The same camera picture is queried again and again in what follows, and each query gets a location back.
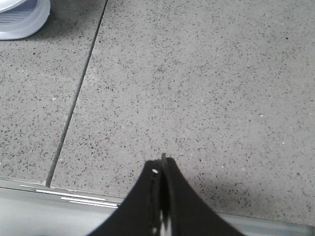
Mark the light blue slipper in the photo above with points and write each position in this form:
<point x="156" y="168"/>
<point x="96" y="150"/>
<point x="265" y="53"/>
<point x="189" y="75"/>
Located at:
<point x="22" y="18"/>

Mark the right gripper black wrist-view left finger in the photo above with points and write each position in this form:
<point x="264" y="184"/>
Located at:
<point x="139" y="213"/>

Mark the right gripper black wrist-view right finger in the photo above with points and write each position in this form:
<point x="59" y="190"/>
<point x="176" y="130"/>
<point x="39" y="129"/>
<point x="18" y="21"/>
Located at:
<point x="184" y="212"/>

